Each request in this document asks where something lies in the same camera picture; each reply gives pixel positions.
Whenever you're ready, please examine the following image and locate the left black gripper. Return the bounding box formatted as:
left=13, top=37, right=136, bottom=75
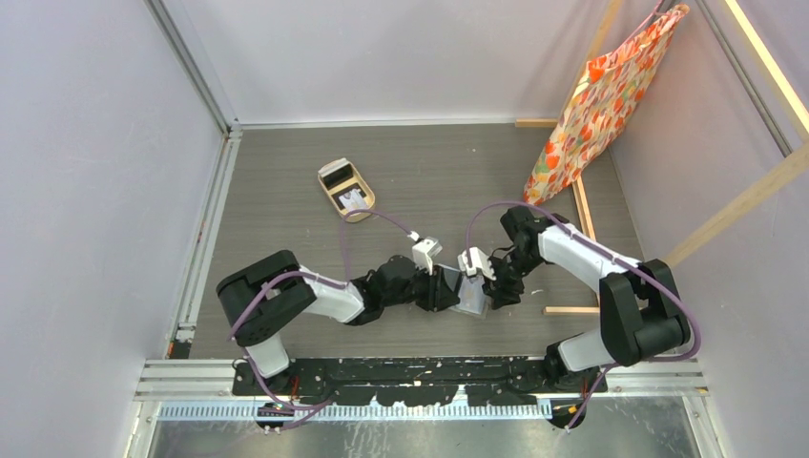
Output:
left=382, top=259, right=460, bottom=311

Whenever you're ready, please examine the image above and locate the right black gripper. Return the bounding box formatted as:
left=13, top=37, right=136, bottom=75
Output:
left=479, top=248, right=546, bottom=309

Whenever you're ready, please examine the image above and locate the beige card holder wallet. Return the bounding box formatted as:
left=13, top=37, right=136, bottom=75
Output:
left=450, top=275, right=489, bottom=319

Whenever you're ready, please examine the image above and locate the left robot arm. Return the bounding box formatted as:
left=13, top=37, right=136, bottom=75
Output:
left=216, top=250, right=462, bottom=395

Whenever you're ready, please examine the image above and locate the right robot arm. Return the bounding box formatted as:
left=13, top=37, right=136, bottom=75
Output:
left=458, top=202, right=699, bottom=392

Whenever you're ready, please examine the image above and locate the loose white card in tray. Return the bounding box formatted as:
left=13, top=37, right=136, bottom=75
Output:
left=339, top=188, right=367, bottom=212

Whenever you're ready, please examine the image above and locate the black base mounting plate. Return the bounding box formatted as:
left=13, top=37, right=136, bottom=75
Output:
left=232, top=357, right=608, bottom=409

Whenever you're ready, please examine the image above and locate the gold oval tray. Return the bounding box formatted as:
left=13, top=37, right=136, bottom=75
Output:
left=317, top=159, right=376, bottom=223

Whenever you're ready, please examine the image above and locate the orange floral fabric bag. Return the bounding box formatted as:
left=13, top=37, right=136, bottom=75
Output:
left=523, top=3, right=690, bottom=205

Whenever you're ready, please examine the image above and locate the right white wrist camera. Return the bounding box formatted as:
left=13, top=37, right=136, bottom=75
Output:
left=458, top=247, right=496, bottom=281

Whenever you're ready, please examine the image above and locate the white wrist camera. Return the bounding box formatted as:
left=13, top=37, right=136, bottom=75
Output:
left=411, top=237, right=443, bottom=275
left=458, top=247, right=496, bottom=281

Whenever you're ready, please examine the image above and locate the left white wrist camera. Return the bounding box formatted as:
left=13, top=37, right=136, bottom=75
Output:
left=411, top=237, right=443, bottom=275

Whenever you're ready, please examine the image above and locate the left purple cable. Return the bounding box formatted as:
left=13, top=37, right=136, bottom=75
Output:
left=227, top=208, right=422, bottom=432

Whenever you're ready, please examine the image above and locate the purple cable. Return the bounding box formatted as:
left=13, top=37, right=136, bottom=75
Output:
left=466, top=200, right=703, bottom=431
left=227, top=208, right=422, bottom=432

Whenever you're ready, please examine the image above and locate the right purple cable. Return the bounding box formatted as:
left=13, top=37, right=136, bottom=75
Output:
left=466, top=200, right=703, bottom=431

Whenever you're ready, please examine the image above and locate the aluminium rail frame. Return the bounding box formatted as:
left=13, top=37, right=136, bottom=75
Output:
left=126, top=0, right=728, bottom=458

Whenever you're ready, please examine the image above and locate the wooden frame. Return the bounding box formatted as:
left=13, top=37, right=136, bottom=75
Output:
left=514, top=0, right=809, bottom=316

